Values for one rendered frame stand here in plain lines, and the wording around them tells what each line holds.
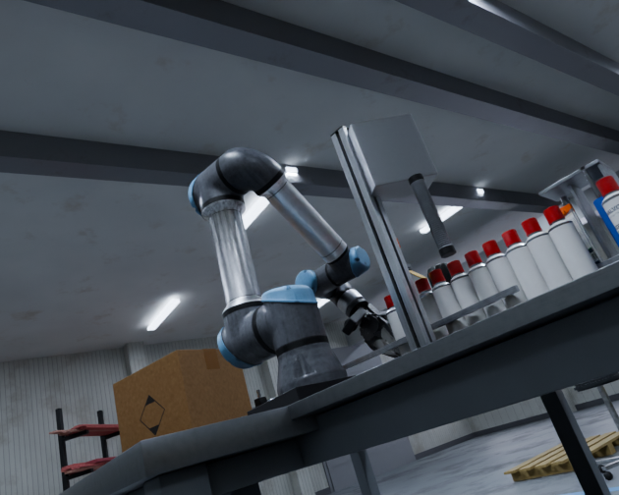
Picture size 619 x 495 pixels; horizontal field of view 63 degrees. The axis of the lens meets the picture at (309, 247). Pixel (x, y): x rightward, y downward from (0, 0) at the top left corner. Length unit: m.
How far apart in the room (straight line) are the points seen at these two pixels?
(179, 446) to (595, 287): 0.47
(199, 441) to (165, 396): 0.82
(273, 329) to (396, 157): 0.52
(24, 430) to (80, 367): 1.25
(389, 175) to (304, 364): 0.50
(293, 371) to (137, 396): 0.65
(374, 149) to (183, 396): 0.80
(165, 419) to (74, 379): 8.21
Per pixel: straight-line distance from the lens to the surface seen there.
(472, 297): 1.25
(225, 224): 1.27
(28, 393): 9.51
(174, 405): 1.44
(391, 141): 1.30
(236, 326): 1.16
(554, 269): 1.16
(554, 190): 1.27
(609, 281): 0.48
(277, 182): 1.26
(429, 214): 1.20
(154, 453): 0.63
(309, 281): 1.40
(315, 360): 1.03
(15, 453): 9.32
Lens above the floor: 0.76
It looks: 22 degrees up
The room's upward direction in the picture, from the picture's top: 18 degrees counter-clockwise
